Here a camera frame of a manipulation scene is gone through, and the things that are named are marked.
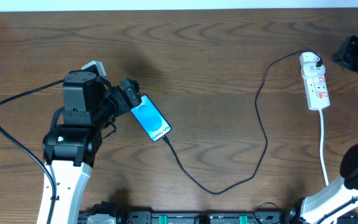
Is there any blue smartphone lit screen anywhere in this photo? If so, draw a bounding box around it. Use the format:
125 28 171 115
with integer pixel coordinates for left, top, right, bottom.
131 95 172 142

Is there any black charger cable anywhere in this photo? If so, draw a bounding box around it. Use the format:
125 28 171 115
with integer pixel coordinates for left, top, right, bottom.
162 49 324 195

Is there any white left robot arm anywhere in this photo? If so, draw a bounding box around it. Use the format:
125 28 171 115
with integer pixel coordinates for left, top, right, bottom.
37 70 141 223

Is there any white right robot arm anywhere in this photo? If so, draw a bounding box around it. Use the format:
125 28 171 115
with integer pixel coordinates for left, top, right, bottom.
287 35 358 223

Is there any white USB charger adapter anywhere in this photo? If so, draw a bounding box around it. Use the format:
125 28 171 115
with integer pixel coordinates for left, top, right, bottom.
301 63 326 80

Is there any white power strip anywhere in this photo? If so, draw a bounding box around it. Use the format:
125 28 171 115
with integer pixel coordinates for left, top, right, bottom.
300 52 330 111

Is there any white power cord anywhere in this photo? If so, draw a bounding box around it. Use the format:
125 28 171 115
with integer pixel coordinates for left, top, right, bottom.
318 108 330 187

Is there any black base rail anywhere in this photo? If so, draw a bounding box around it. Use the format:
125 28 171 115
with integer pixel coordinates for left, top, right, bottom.
78 202 358 224

